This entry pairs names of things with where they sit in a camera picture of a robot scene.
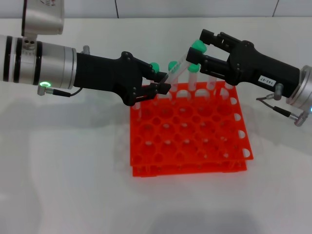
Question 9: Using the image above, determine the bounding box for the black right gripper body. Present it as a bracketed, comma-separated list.
[225, 40, 301, 98]

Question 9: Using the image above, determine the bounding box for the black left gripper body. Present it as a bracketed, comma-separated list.
[73, 51, 154, 107]

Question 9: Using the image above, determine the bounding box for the orange test tube rack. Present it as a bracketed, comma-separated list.
[128, 81, 254, 177]

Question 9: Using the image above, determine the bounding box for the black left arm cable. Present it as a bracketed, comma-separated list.
[37, 84, 83, 98]

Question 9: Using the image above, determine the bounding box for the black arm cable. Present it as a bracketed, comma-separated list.
[255, 83, 306, 127]
[37, 84, 83, 98]

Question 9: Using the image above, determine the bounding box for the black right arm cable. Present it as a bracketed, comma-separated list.
[255, 83, 306, 127]

